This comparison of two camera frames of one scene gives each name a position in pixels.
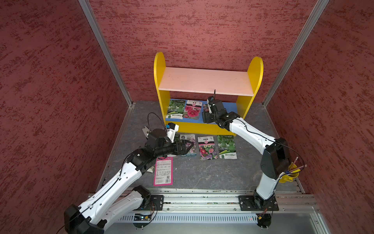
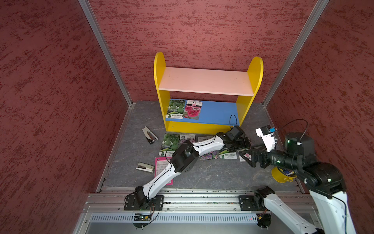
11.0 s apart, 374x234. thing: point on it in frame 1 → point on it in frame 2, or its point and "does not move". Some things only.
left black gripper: [183, 151] → [242, 146]
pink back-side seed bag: [163, 173] does not move
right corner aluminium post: [320, 8] does not move
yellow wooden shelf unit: [184, 92] does not move
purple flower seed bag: [189, 139] does not move
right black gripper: [206, 117] → [254, 152]
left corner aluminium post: [92, 18] does not move
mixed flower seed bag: [206, 108] → [247, 155]
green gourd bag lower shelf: [176, 109] does not move
